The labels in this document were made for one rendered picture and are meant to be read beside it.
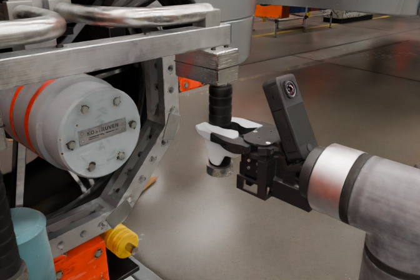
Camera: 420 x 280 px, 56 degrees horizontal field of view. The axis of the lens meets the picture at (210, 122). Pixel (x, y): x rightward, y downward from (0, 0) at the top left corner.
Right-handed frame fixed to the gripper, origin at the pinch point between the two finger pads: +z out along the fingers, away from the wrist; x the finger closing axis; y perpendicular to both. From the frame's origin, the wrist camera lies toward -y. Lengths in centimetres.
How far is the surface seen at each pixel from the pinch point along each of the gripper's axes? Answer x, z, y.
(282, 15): 345, 213, 28
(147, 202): 56, 94, 83
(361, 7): 230, 75, 3
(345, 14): 729, 318, 65
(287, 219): 90, 37, 83
